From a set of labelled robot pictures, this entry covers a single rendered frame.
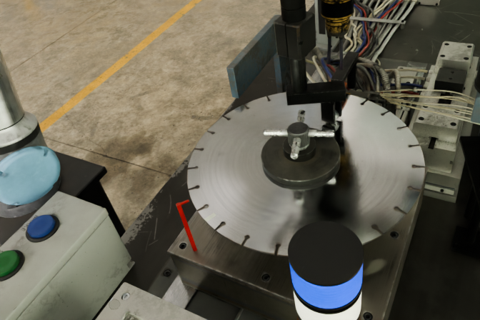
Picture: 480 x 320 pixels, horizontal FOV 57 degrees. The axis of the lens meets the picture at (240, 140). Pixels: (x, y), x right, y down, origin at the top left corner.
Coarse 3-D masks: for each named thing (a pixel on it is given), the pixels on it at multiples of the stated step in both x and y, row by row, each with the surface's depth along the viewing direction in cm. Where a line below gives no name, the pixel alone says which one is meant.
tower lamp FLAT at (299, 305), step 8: (296, 296) 28; (360, 296) 28; (296, 304) 29; (304, 304) 28; (352, 304) 27; (360, 304) 29; (296, 312) 30; (304, 312) 29; (312, 312) 28; (320, 312) 27; (328, 312) 27; (336, 312) 27; (344, 312) 27; (352, 312) 28; (360, 312) 30
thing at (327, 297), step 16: (320, 224) 28; (336, 224) 28; (304, 240) 27; (320, 240) 27; (336, 240) 27; (352, 240) 27; (304, 256) 27; (320, 256) 26; (336, 256) 26; (352, 256) 26; (304, 272) 26; (320, 272) 26; (336, 272) 25; (352, 272) 25; (304, 288) 26; (320, 288) 25; (336, 288) 25; (352, 288) 26; (320, 304) 27; (336, 304) 26
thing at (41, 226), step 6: (42, 216) 68; (48, 216) 68; (36, 222) 67; (42, 222) 67; (48, 222) 67; (54, 222) 67; (30, 228) 67; (36, 228) 66; (42, 228) 66; (48, 228) 66; (30, 234) 66; (36, 234) 65; (42, 234) 66
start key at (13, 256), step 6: (6, 252) 64; (12, 252) 63; (0, 258) 63; (6, 258) 63; (12, 258) 63; (18, 258) 63; (0, 264) 62; (6, 264) 62; (12, 264) 62; (18, 264) 63; (0, 270) 61; (6, 270) 61; (12, 270) 62; (0, 276) 61
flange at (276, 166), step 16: (272, 144) 64; (288, 144) 62; (320, 144) 63; (336, 144) 63; (272, 160) 62; (288, 160) 61; (304, 160) 60; (320, 160) 60; (336, 160) 60; (272, 176) 60; (288, 176) 59; (304, 176) 59; (320, 176) 58
